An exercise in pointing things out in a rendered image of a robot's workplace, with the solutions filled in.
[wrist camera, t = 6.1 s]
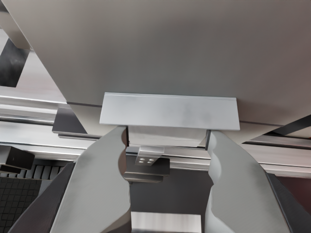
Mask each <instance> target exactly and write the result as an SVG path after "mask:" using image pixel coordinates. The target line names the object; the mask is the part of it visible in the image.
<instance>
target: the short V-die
mask: <svg viewBox="0 0 311 233"><path fill-rule="evenodd" d="M52 132H53V133H54V134H58V137H59V138H64V139H75V140H86V141H97V140H98V139H100V138H101V137H103V135H91V134H88V133H87V132H86V130H85V129H84V127H83V126H82V124H81V122H80V121H79V119H78V118H77V116H76V115H75V113H74V112H73V110H72V109H65V108H58V109H57V113H56V117H55V120H54V124H53V128H52ZM129 144H131V143H130V142H129ZM134 145H136V144H134ZM139 145H145V144H139ZM145 146H156V147H171V148H182V149H193V150H204V151H205V147H199V146H197V147H183V146H164V145H145Z"/></svg>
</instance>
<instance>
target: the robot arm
mask: <svg viewBox="0 0 311 233"><path fill-rule="evenodd" d="M127 147H129V131H128V126H123V125H119V126H117V127H116V128H114V129H113V130H111V131H110V132H108V133H107V134H106V135H104V136H103V137H101V138H100V139H98V140H97V141H96V142H94V143H93V144H91V145H90V146H89V147H88V148H87V149H85V150H84V151H83V152H82V153H81V154H80V156H79V157H78V158H77V159H76V160H75V161H74V162H73V163H67V164H66V165H65V166H64V168H63V169H62V170H61V171H60V172H59V173H58V174H57V175H56V176H55V178H54V179H53V180H52V181H51V182H50V183H49V184H48V185H47V187H46V188H45V189H44V190H43V191H42V192H41V193H40V194H39V196H38V197H37V198H36V199H35V200H34V201H33V202H32V203H31V205H30V206H29V207H28V208H27V209H26V210H25V211H24V213H23V214H22V215H21V216H20V217H19V218H18V219H17V221H16V222H15V223H14V225H13V226H12V227H11V229H10V230H9V231H8V233H131V231H132V223H131V198H130V185H129V182H128V181H127V180H126V179H125V178H124V177H123V174H124V173H125V171H126V169H127V165H126V149H127ZM205 150H206V151H207V152H208V153H209V155H210V157H211V161H210V166H209V170H208V174H209V176H210V177H211V179H212V180H213V183H214V185H213V186H212V187H211V191H210V195H209V199H208V203H207V207H206V212H205V233H311V214H310V213H309V212H308V211H307V210H306V209H305V208H304V206H303V205H302V204H301V203H300V202H299V201H298V200H297V199H296V197H295V196H294V195H293V194H292V193H291V192H290V191H289V190H288V189H287V187H286V186H285V185H284V184H283V183H282V182H281V181H280V180H279V179H278V178H277V177H276V175H275V174H272V173H267V172H266V171H265V170H264V169H263V167H262V166H261V165H260V164H259V163H258V162H257V161H256V160H255V159H254V158H253V157H252V156H251V155H250V154H249V153H248V152H247V151H246V150H244V149H243V148H242V147H240V146H239V145H238V144H236V143H235V142H234V141H233V140H231V139H230V138H229V137H227V136H226V135H224V134H223V133H222V132H221V131H219V130H212V129H207V130H206V139H205Z"/></svg>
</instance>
